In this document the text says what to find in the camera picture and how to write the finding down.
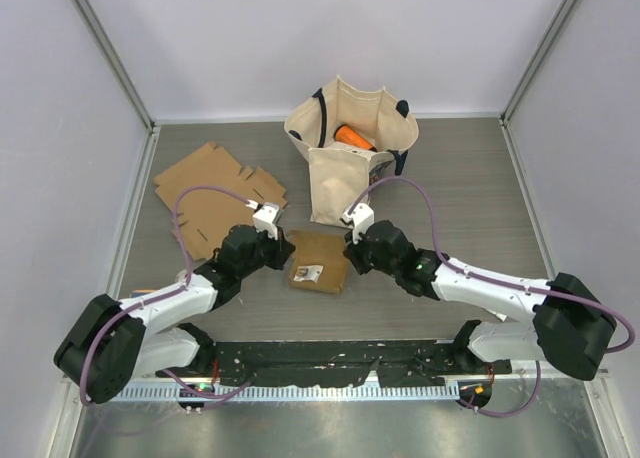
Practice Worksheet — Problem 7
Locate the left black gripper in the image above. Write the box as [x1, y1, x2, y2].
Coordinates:
[238, 225, 295, 279]

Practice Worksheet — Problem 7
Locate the brown cardboard box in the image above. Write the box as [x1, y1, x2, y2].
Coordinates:
[289, 230, 350, 294]

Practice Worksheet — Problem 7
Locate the white snack packet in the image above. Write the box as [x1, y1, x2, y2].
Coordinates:
[293, 265, 324, 283]

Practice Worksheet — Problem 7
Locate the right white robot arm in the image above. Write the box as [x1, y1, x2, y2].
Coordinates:
[344, 220, 617, 381]

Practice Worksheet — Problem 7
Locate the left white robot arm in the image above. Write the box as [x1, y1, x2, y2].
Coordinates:
[53, 225, 295, 404]

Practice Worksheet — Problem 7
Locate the yellow blue snack box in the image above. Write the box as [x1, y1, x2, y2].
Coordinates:
[130, 289, 154, 298]

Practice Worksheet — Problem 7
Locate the beige canvas tote bag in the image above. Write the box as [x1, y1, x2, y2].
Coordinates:
[284, 77, 419, 227]

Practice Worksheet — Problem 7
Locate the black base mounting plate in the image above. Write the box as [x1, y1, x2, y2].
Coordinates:
[155, 338, 513, 388]

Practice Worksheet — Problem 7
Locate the orange bottle in bag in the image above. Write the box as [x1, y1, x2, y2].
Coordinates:
[334, 124, 377, 152]

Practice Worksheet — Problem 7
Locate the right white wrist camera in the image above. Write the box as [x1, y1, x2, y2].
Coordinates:
[340, 203, 375, 244]

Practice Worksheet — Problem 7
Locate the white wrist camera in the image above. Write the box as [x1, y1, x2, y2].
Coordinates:
[340, 203, 375, 244]
[246, 200, 282, 240]

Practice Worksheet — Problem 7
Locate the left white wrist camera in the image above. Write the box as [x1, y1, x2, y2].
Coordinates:
[246, 200, 282, 240]

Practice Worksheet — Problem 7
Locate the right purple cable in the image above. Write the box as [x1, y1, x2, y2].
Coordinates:
[349, 176, 638, 419]

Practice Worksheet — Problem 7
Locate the purple cable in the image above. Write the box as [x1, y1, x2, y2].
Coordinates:
[349, 176, 638, 419]
[79, 183, 261, 409]

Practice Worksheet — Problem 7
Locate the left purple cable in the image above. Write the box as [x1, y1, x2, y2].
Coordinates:
[79, 183, 261, 409]

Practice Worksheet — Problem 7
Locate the slotted cable duct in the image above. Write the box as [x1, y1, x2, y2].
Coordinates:
[112, 380, 460, 403]

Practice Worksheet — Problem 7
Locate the left aluminium frame post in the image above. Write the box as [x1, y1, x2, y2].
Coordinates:
[58, 0, 162, 134]

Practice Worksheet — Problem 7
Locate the aluminium frame post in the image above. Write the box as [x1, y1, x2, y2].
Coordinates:
[500, 0, 581, 126]
[58, 0, 162, 134]

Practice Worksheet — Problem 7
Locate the right aluminium frame post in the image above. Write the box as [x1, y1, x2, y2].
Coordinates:
[500, 0, 581, 126]

